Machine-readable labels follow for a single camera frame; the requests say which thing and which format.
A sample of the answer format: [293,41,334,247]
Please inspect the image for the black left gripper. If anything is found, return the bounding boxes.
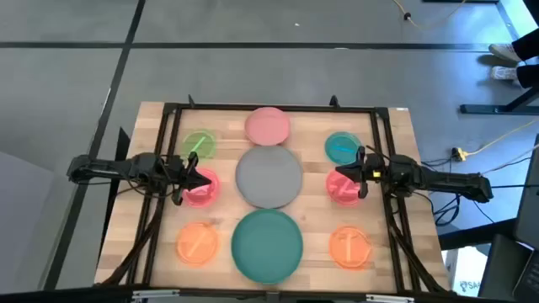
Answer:
[166,151,212,206]

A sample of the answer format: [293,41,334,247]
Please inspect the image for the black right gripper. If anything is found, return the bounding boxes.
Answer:
[334,146,387,199]

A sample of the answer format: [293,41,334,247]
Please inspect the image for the small clear red plate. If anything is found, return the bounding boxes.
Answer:
[181,167,221,209]
[325,169,363,207]

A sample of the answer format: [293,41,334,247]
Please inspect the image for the small clear teal plate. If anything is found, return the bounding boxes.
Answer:
[324,131,363,166]

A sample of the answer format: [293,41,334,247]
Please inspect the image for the small clear lime green plate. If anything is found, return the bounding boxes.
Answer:
[182,129,217,160]

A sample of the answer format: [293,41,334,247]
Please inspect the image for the small clear orange plate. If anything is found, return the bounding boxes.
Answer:
[176,221,220,267]

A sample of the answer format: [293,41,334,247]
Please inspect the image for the orange cup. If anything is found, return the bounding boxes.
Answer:
[328,226,372,270]

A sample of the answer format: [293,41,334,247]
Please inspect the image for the medium pink plastic plate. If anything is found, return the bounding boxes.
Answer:
[244,106,291,147]

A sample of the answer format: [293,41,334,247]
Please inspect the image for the large dark green plastic plate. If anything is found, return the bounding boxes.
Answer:
[231,209,304,285]

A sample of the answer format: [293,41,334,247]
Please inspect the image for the large grey plastic plate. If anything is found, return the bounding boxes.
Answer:
[235,145,304,210]

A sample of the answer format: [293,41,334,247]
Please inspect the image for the white printed box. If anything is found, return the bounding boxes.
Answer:
[444,246,489,298]

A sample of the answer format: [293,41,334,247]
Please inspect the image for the black beam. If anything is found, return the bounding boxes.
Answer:
[0,284,539,303]

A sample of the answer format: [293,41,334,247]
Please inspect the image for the dark laptop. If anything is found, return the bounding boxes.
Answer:
[514,134,539,252]

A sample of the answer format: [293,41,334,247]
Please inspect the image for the person's leg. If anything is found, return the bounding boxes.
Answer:
[515,63,539,89]
[511,27,539,62]

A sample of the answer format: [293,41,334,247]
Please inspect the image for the black metal table frame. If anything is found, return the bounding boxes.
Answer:
[125,94,422,294]

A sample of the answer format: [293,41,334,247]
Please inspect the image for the silver metal bracket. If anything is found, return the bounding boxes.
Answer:
[365,293,416,303]
[132,289,181,302]

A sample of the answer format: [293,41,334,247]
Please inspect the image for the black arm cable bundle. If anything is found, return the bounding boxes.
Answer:
[97,197,165,288]
[389,216,447,295]

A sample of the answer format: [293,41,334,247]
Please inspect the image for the black desk leg frame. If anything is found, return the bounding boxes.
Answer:
[458,86,539,115]

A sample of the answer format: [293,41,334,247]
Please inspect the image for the yellow floor cable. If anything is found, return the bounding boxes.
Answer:
[465,119,539,156]

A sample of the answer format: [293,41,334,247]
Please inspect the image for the yellow extension cable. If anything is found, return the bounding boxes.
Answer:
[392,0,467,31]

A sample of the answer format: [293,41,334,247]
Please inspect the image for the pale floor cable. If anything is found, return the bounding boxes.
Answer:
[482,144,539,174]

